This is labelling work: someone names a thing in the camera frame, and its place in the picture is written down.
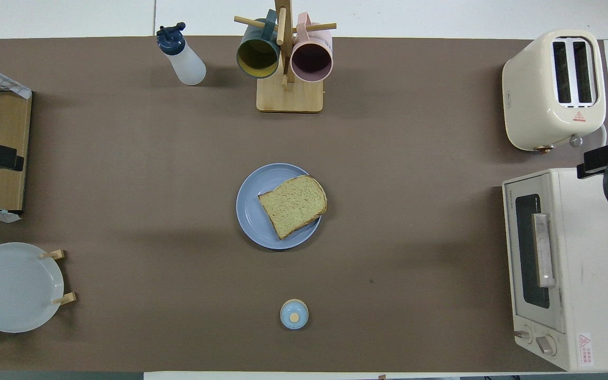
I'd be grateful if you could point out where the white squeeze bottle blue cap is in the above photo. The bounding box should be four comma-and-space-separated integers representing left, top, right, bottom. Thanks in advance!
156, 22, 207, 86

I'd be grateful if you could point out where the toasted bread slice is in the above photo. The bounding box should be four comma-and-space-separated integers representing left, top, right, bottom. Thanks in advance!
258, 175, 328, 241

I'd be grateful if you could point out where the grey plate in rack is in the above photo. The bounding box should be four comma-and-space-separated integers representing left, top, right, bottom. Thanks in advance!
0, 242, 65, 334

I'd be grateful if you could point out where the wooden plate rack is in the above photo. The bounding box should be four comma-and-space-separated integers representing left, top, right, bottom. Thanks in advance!
0, 249, 78, 333

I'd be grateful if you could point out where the blue round dinner plate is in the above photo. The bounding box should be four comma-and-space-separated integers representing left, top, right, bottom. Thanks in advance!
236, 163, 323, 250

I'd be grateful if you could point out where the small blue seasoning shaker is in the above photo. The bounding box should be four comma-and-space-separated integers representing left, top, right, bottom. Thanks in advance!
280, 299, 309, 330

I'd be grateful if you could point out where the cream two-slot toaster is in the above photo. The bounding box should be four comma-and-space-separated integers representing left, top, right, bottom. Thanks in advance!
502, 29, 606, 153

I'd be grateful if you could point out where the brown table mat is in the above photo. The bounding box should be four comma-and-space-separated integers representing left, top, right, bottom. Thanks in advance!
0, 36, 608, 372

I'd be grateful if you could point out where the white toaster oven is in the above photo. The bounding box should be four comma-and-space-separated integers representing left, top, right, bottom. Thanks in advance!
502, 168, 608, 372

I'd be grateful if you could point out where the dark green mug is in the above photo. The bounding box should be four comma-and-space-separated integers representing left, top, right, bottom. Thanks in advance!
236, 9, 282, 80

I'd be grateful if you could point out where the pink mug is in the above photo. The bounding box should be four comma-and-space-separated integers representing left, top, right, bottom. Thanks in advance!
290, 13, 334, 83

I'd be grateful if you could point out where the wooden mug tree stand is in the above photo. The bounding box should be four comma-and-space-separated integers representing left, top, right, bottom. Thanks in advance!
234, 0, 337, 113

